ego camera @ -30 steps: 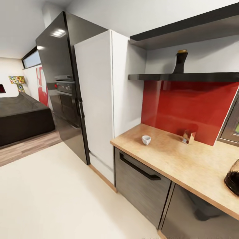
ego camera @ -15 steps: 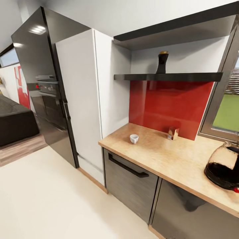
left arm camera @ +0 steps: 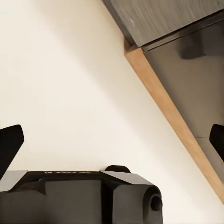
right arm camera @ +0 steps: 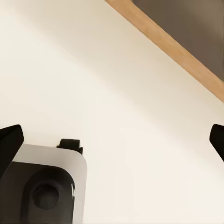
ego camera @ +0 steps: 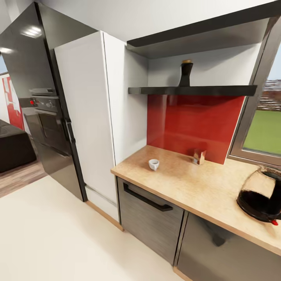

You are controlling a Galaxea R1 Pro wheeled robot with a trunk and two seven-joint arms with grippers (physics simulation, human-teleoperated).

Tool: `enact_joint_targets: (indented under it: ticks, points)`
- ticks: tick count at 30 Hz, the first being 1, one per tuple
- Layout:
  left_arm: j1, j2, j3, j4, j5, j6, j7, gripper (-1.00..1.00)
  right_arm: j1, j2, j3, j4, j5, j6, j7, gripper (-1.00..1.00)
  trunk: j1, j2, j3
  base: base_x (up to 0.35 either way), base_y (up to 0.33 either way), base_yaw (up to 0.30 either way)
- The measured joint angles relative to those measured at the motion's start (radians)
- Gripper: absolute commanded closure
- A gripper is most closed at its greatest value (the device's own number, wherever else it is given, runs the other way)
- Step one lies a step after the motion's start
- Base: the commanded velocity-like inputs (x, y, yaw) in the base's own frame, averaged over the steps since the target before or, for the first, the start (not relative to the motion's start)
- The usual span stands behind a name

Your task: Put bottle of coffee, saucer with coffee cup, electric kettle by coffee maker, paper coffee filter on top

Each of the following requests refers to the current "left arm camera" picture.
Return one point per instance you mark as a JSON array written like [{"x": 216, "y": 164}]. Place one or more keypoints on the cabinet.
[{"x": 189, "y": 62}]

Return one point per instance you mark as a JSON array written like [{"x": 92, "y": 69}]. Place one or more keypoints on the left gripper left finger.
[{"x": 11, "y": 140}]

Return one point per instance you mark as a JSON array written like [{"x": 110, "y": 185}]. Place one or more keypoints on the dishwasher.
[{"x": 142, "y": 21}]

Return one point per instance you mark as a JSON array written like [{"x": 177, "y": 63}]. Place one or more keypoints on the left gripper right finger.
[{"x": 217, "y": 139}]

